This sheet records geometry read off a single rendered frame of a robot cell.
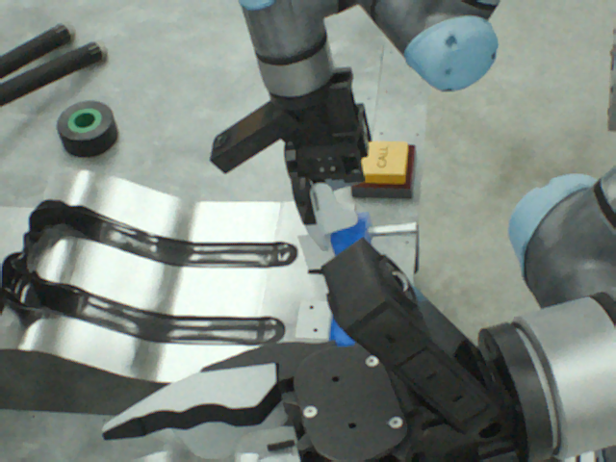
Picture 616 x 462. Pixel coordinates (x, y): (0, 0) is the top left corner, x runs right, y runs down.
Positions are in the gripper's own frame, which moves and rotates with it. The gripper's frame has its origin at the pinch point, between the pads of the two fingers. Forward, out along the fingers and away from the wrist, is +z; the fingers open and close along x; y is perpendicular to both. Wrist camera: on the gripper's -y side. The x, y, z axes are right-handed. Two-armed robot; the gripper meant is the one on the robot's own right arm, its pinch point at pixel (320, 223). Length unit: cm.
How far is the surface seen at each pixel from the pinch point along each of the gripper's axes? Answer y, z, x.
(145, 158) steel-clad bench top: -29.8, 6.6, 23.4
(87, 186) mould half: -28.9, -4.3, 4.8
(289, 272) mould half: -4.5, 4.8, -2.8
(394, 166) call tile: 5.2, 8.4, 19.6
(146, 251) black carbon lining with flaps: -21.7, 1.7, -1.0
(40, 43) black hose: -48, -2, 42
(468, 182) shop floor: 2, 82, 102
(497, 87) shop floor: 8, 78, 132
